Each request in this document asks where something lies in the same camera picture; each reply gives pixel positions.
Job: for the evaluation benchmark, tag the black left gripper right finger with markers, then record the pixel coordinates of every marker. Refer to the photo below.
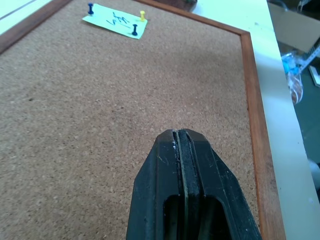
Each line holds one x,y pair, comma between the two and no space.
220,190

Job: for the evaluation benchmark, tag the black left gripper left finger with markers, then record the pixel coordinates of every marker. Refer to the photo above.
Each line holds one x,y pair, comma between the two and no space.
152,185

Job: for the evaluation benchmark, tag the blue push pin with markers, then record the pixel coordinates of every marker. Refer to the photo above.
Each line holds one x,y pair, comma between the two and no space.
134,29
90,9

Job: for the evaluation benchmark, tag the light green paper note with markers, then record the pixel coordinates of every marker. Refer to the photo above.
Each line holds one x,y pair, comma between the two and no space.
115,23

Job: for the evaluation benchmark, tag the yellow push pin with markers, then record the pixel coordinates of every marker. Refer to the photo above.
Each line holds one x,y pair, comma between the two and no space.
142,15

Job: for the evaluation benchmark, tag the clear plastic bag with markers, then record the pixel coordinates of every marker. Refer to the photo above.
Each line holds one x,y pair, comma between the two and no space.
295,77

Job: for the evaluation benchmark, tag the brown cardboard box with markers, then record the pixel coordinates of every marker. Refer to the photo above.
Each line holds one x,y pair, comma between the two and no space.
295,27

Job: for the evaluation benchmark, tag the dark brown object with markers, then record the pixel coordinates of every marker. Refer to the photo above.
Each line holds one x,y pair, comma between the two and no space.
186,3

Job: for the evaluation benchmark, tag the cork board with wooden frame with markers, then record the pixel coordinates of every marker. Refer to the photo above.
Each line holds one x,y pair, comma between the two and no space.
100,105

